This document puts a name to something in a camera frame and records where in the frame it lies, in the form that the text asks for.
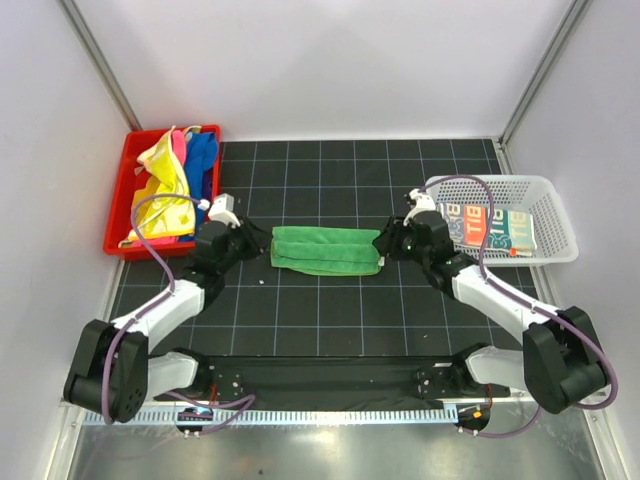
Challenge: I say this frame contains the aluminium frame post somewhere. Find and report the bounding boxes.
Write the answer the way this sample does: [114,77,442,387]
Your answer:
[499,0,592,149]
[58,0,141,131]

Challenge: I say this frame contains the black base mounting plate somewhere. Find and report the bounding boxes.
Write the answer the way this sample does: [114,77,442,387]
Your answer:
[148,356,510,412]

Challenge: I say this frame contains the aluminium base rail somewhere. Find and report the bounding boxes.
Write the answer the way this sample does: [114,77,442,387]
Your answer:
[58,384,609,407]

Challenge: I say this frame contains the green towel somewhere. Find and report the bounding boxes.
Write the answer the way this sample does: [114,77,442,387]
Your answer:
[270,226,385,277]

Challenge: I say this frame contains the slotted white cable duct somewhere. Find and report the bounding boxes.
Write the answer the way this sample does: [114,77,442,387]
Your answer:
[82,405,459,427]

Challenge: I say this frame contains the yellow towel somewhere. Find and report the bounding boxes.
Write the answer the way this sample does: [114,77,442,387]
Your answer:
[127,128,196,241]

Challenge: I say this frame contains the rabbit print towel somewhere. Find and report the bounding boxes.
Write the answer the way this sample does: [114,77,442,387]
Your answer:
[437,203,537,257]

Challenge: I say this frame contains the right aluminium frame post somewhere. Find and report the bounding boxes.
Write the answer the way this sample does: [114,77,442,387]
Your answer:
[499,0,592,149]

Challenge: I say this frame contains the pink towel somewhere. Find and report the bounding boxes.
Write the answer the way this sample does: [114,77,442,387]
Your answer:
[130,127,187,249]

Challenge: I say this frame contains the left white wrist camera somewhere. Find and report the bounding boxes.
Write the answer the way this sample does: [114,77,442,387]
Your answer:
[197,193,240,228]

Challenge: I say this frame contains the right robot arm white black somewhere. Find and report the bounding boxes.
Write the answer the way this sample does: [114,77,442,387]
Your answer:
[373,211,618,414]

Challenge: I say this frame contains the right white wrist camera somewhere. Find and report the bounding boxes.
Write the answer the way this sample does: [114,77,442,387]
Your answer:
[403,188,437,226]

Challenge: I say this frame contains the red plastic bin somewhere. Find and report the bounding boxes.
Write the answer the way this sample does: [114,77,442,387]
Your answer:
[103,124,222,261]

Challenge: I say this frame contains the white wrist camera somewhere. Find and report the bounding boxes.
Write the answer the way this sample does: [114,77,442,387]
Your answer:
[403,188,437,226]
[197,193,240,228]

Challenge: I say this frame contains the left aluminium frame post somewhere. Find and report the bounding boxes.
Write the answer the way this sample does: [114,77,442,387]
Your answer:
[58,0,141,131]

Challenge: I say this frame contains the white perforated plastic basket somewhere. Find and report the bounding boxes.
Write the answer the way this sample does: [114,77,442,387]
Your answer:
[426,175,579,267]

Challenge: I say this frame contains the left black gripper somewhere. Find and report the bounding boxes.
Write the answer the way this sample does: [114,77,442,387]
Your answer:
[217,215,272,274]

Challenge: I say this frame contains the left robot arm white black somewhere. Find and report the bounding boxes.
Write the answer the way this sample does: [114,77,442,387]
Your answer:
[63,217,272,423]

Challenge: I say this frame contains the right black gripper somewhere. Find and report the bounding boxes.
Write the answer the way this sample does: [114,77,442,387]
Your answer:
[372,214,431,266]

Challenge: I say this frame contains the blue towel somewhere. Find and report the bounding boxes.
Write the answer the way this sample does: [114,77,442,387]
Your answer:
[177,129,220,244]

